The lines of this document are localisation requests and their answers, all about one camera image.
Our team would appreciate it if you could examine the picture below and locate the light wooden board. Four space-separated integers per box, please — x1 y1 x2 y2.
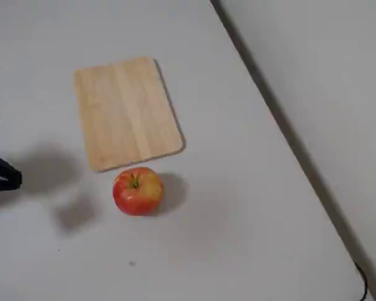
73 56 186 173

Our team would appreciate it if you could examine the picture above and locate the thin black cable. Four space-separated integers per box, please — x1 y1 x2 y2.
353 261 369 301

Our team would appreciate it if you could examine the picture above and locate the small red object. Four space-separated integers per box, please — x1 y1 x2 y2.
112 166 164 217

